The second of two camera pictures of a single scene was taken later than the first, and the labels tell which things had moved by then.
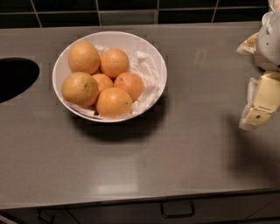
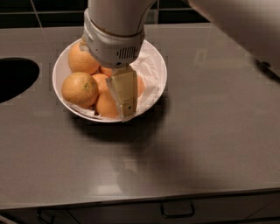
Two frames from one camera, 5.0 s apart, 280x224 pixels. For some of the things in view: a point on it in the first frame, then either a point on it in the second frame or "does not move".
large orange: [80, 90] does not move
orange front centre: [114, 102] does not move
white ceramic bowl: [119, 40] does not move
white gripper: [269, 44] → [112, 50]
